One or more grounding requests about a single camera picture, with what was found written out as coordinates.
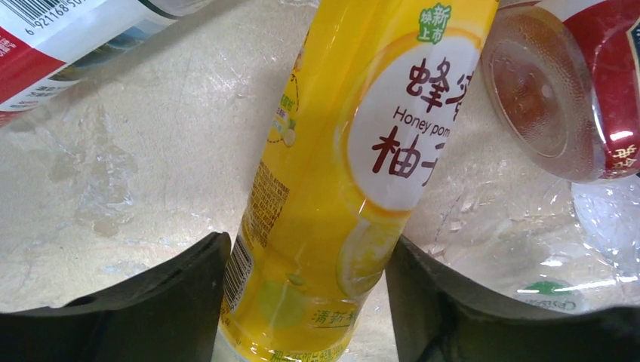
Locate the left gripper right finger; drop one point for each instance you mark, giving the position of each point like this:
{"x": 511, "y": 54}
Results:
{"x": 440, "y": 315}

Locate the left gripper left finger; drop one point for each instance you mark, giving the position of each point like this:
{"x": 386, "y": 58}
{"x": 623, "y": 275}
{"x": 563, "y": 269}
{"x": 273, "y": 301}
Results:
{"x": 167, "y": 313}

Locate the yellow honey pomelo bottle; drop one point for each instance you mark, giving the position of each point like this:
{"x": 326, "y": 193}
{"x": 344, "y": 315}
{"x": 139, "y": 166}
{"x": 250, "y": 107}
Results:
{"x": 368, "y": 107}

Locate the amber tea bottle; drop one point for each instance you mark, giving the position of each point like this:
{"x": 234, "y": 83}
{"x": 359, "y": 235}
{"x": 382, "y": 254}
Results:
{"x": 564, "y": 77}

